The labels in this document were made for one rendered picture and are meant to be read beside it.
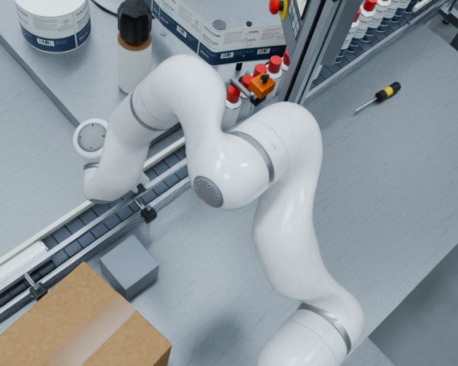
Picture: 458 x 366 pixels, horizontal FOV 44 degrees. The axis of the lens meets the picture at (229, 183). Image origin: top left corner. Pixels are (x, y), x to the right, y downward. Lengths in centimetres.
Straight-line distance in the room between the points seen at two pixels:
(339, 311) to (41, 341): 54
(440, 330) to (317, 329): 159
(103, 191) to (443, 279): 184
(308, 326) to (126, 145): 45
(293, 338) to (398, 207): 78
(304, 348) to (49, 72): 109
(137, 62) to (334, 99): 64
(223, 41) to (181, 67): 77
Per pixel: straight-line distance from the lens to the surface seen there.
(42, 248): 139
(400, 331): 250
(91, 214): 146
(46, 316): 113
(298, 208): 88
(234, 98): 144
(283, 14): 130
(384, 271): 159
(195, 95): 83
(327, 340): 102
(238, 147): 78
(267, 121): 83
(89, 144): 114
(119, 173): 108
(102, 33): 181
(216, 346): 141
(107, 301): 113
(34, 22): 169
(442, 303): 262
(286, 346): 100
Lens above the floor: 220
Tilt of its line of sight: 60 degrees down
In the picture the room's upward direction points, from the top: 17 degrees clockwise
